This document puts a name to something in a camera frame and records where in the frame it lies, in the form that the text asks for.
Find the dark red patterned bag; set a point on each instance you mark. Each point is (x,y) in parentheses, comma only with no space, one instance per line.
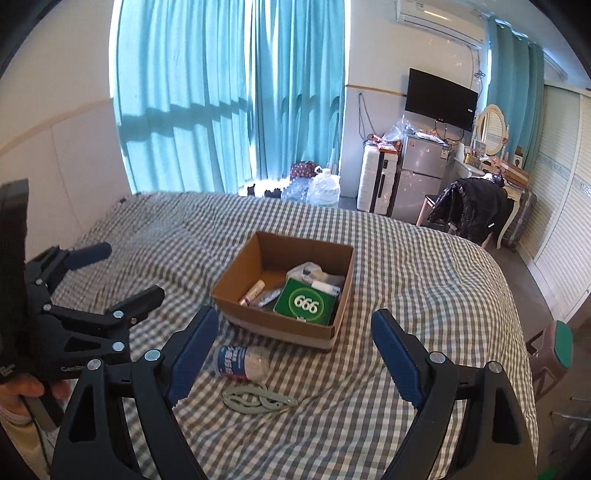
(304,170)

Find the black wall television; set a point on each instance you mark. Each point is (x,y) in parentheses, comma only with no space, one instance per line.
(440,99)

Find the green 666 medicine box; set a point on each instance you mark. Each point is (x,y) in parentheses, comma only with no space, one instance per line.
(313,304)

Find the right teal curtain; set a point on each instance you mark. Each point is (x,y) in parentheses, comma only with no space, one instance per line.
(517,88)

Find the open cardboard box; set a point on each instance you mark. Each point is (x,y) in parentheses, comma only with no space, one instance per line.
(267,257)

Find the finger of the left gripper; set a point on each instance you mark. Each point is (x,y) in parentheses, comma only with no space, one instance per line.
(123,315)
(50,267)

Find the large clear water jug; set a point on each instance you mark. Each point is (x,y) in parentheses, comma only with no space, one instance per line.
(324,189)

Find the crushed plastic water bottle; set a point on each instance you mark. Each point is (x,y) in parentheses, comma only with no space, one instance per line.
(242,363)

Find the silver refrigerator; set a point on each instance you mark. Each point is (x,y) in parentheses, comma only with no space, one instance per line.
(421,169)

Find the left teal curtain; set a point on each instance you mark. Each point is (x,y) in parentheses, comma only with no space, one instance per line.
(180,98)

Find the white suitcase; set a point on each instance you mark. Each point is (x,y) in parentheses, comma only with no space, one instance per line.
(377,180)

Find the oval vanity mirror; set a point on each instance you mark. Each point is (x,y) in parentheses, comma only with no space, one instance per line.
(491,130)

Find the green topped stool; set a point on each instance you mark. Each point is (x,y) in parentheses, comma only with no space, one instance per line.
(551,356)

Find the white louvered wardrobe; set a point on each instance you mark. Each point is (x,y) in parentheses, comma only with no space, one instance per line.
(556,244)

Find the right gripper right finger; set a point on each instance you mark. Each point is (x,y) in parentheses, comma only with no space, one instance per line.
(493,442)

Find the teal curtain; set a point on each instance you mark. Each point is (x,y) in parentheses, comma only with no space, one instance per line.
(296,69)
(517,88)
(180,98)

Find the black jacket on chair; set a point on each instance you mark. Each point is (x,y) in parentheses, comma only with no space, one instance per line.
(477,207)

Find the middle teal curtain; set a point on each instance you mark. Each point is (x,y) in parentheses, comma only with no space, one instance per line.
(296,69)

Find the white air conditioner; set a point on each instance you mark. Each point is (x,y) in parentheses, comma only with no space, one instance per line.
(444,18)

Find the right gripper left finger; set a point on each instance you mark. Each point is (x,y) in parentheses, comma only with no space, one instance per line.
(94,440)

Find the person's left hand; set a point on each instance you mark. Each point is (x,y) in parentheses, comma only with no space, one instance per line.
(25,385)

